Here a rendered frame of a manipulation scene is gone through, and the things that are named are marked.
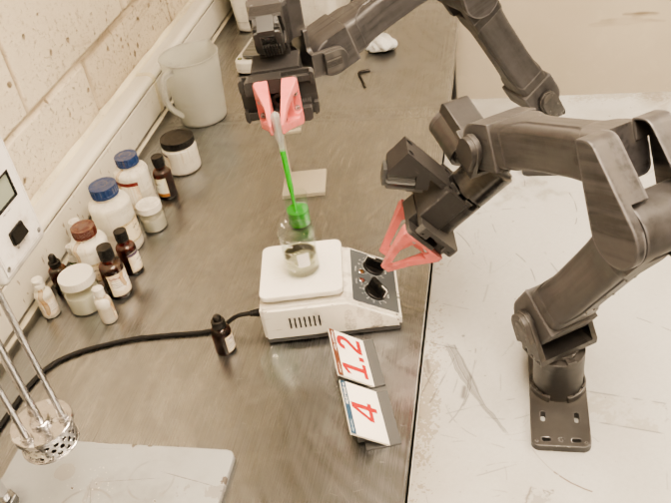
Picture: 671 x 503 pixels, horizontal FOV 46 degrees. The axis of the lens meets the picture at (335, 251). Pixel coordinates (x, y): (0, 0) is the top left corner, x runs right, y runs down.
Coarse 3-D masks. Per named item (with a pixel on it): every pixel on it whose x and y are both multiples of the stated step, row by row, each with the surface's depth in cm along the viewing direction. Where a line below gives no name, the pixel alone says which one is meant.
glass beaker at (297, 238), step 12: (288, 228) 113; (300, 228) 113; (312, 228) 111; (288, 240) 108; (300, 240) 108; (312, 240) 110; (288, 252) 110; (300, 252) 110; (312, 252) 111; (288, 264) 112; (300, 264) 111; (312, 264) 112; (300, 276) 112; (312, 276) 113
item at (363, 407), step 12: (348, 384) 103; (348, 396) 101; (360, 396) 103; (372, 396) 104; (360, 408) 101; (372, 408) 102; (360, 420) 99; (372, 420) 100; (360, 432) 97; (372, 432) 98
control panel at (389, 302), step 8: (352, 256) 119; (360, 256) 120; (352, 264) 118; (360, 264) 119; (352, 272) 116; (360, 272) 117; (368, 272) 118; (384, 272) 119; (392, 272) 120; (352, 280) 115; (360, 280) 115; (368, 280) 116; (384, 280) 118; (392, 280) 119; (352, 288) 113; (360, 288) 114; (392, 288) 117; (352, 296) 112; (360, 296) 113; (368, 296) 113; (392, 296) 116; (376, 304) 113; (384, 304) 113; (392, 304) 114
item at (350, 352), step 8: (336, 336) 110; (344, 336) 112; (344, 344) 110; (352, 344) 111; (344, 352) 108; (352, 352) 110; (360, 352) 111; (344, 360) 107; (352, 360) 108; (360, 360) 109; (344, 368) 106; (352, 368) 107; (360, 368) 108; (352, 376) 105; (360, 376) 106; (368, 376) 107
